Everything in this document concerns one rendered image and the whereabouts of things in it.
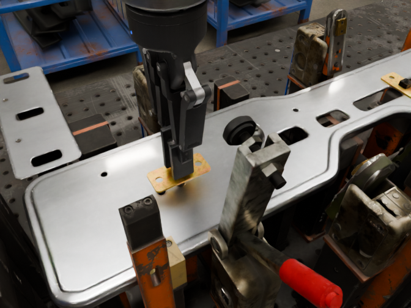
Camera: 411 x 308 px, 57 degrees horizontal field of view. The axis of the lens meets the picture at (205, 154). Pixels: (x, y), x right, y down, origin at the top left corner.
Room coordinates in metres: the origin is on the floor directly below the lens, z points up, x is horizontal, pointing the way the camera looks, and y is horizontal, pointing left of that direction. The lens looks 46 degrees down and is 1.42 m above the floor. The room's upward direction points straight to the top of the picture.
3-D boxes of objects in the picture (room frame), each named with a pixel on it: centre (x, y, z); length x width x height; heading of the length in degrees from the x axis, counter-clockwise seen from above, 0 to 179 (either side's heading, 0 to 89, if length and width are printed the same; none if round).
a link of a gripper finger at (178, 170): (0.33, 0.03, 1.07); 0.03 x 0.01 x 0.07; 120
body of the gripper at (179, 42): (0.34, 0.04, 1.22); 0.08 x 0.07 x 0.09; 30
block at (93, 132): (0.47, 0.19, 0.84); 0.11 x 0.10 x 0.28; 30
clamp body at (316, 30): (0.69, -0.23, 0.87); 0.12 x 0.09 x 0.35; 30
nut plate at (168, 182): (0.34, 0.04, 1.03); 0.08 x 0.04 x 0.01; 120
